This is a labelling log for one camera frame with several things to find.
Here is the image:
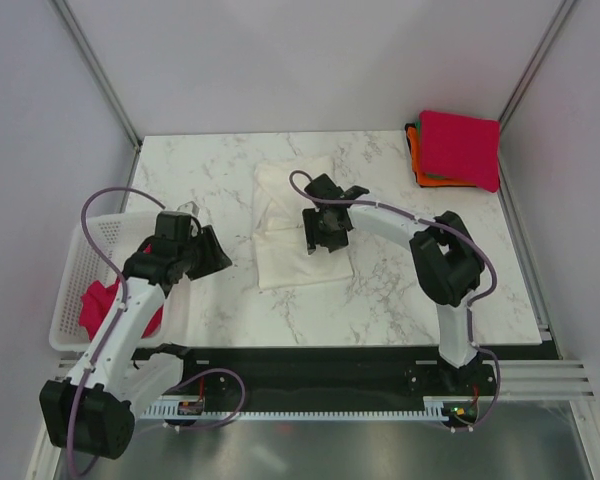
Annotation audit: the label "white Coca-Cola t-shirt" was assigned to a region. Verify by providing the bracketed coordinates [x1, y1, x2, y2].
[252, 156, 353, 290]

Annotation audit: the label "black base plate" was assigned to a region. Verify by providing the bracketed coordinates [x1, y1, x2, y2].
[139, 342, 501, 416]

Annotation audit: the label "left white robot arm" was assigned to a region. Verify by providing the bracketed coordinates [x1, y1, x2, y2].
[39, 211, 232, 459]

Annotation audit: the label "crumpled magenta t-shirt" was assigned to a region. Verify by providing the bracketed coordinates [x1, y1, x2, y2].
[79, 243, 163, 341]

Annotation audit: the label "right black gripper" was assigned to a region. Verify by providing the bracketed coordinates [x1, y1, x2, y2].
[302, 207, 350, 253]

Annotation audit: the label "white slotted cable duct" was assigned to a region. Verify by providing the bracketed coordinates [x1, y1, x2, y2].
[140, 397, 449, 422]

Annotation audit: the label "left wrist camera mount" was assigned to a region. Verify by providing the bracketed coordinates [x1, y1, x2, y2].
[176, 201, 200, 218]

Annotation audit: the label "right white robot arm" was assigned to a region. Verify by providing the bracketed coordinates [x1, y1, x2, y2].
[292, 174, 486, 394]

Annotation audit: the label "folded black t-shirt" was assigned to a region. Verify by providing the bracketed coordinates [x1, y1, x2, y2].
[404, 121, 502, 192]

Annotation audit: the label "white plastic laundry basket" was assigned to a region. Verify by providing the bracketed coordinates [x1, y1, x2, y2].
[49, 212, 191, 352]

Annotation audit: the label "folded orange t-shirt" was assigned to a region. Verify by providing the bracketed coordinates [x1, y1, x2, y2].
[407, 125, 476, 189]

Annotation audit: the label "aluminium frame rails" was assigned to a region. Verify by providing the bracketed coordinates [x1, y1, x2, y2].
[25, 1, 595, 479]

